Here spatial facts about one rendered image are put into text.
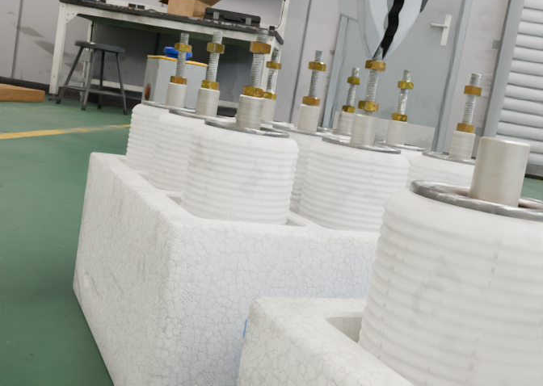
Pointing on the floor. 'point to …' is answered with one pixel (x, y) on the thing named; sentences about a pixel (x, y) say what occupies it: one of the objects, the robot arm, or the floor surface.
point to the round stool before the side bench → (92, 73)
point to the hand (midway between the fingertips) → (384, 44)
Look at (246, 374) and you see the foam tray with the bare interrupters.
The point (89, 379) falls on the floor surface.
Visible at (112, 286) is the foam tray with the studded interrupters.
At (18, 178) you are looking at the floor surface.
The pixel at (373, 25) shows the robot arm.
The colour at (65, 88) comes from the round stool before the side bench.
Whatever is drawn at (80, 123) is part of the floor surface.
